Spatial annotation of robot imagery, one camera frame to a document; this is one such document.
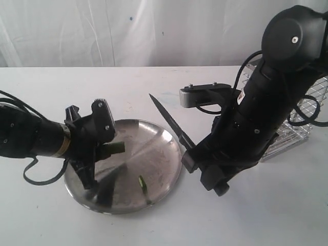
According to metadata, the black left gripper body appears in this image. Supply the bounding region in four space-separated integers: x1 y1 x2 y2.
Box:
63 105 115 162

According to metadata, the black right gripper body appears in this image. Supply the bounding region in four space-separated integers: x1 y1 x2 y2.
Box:
181 116 279 196

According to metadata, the green cucumber piece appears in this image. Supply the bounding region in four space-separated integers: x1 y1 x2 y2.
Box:
98 141 126 161

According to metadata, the black knife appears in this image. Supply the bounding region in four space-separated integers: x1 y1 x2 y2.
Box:
149 93 195 151

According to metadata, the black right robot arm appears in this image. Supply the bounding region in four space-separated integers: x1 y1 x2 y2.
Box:
180 5 327 195

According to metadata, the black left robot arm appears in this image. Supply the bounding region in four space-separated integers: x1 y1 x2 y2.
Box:
1 98 125 190

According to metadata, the green pickle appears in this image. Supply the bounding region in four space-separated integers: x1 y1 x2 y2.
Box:
138 175 152 205

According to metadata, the round stainless steel plate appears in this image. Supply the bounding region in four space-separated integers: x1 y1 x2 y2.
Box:
64 119 181 214

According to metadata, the white backdrop curtain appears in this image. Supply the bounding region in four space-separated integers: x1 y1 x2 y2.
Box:
1 1 327 67

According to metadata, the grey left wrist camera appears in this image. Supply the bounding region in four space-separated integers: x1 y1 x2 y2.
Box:
91 98 115 134

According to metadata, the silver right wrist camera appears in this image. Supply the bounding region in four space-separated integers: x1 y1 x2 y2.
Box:
179 84 241 109

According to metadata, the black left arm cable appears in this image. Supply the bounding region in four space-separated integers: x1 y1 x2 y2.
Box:
0 89 70 186

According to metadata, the chrome wire utensil holder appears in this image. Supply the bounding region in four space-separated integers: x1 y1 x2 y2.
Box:
240 60 328 163

